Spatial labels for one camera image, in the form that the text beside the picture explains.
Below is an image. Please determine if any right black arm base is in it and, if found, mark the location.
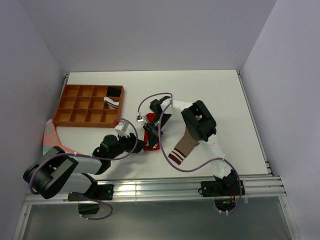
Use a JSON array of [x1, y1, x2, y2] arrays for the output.
[[198, 180, 246, 197]]

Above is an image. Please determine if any red christmas sock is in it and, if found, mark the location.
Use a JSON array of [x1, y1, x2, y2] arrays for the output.
[[143, 112, 160, 152]]

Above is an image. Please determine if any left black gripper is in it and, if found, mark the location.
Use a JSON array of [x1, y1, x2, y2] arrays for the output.
[[108, 130, 147, 161]]

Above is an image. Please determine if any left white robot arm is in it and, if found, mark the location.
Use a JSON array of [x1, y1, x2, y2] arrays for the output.
[[23, 133, 147, 200]]

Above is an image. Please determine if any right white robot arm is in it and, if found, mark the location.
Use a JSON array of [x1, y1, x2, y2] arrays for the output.
[[136, 92, 243, 195]]

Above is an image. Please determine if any purple cable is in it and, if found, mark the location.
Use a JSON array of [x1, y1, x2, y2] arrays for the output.
[[136, 92, 245, 216], [28, 117, 140, 221]]

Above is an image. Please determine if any orange compartment tray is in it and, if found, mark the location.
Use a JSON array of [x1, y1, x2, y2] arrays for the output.
[[52, 84, 125, 128]]

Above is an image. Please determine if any white black rolled sock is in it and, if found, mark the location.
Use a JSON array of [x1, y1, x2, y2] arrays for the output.
[[103, 96, 119, 109]]

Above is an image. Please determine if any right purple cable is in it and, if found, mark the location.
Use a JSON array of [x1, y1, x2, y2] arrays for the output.
[[136, 92, 245, 216]]

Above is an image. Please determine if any pink patterned sock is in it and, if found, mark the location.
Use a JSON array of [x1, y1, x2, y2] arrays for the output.
[[42, 119, 75, 155]]

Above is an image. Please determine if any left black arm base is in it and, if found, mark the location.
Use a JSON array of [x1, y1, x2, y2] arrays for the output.
[[67, 184, 114, 202]]

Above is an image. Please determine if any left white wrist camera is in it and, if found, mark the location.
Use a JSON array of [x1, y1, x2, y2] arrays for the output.
[[114, 120, 129, 138]]

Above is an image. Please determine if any brown striped sock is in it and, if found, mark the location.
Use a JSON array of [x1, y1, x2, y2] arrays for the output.
[[168, 123, 200, 166]]

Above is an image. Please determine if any aluminium frame rail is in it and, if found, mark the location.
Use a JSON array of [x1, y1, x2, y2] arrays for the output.
[[23, 174, 287, 206]]

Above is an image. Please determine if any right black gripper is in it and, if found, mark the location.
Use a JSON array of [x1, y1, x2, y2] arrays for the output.
[[143, 113, 172, 150]]

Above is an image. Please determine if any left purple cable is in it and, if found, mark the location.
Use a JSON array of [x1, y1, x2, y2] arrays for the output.
[[28, 117, 140, 221]]

